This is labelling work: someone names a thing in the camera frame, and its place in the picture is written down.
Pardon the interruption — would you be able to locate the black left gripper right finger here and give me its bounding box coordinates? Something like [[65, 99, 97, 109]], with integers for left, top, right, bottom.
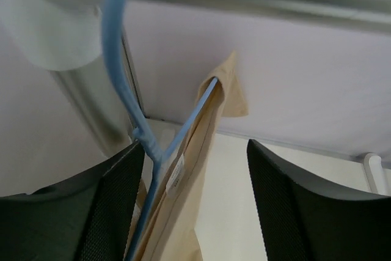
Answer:
[[247, 139, 390, 260]]

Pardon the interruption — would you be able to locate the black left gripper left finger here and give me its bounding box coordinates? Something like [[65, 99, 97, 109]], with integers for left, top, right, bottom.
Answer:
[[1, 142, 145, 260]]

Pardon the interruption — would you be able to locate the beige tank top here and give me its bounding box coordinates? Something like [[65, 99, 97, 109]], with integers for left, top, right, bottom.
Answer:
[[125, 52, 249, 260]]

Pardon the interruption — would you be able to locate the light blue hanger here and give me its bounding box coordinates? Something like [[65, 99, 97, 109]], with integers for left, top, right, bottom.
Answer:
[[101, 0, 217, 260]]

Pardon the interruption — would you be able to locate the metal clothes rack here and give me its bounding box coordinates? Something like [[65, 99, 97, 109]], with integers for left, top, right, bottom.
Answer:
[[0, 0, 391, 188]]

